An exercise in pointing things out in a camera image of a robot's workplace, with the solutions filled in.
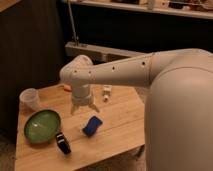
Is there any white shelf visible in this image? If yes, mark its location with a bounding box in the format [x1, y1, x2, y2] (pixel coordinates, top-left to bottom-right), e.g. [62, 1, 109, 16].
[61, 0, 213, 20]

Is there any grey metal rail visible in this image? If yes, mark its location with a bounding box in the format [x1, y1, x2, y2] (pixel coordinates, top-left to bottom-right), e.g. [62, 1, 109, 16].
[65, 42, 142, 62]

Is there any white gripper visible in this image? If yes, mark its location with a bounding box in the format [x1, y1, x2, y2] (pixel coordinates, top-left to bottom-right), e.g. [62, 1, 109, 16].
[70, 84, 100, 115]

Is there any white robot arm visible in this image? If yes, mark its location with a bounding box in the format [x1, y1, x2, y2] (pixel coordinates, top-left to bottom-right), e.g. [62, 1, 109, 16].
[60, 49, 213, 171]

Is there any orange object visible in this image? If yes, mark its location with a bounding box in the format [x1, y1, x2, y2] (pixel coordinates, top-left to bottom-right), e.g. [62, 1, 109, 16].
[63, 84, 72, 92]

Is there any green bowl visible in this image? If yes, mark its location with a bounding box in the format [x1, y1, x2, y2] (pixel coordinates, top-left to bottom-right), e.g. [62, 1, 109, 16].
[24, 110, 61, 144]

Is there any black eraser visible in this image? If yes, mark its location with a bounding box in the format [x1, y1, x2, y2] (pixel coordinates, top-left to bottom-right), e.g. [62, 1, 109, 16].
[56, 132, 71, 154]

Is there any clear plastic cup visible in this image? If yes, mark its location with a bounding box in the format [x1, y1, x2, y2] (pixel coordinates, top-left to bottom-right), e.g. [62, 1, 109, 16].
[19, 88, 40, 111]

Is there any metal pole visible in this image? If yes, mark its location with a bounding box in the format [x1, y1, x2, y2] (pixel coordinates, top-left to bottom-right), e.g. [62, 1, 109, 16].
[67, 0, 79, 46]

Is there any small white bottle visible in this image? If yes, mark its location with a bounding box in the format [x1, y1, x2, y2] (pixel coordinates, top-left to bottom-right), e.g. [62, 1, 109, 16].
[103, 85, 112, 102]

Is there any blue sponge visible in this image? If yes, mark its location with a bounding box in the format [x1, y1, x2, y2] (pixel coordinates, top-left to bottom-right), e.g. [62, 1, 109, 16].
[82, 116, 103, 137]

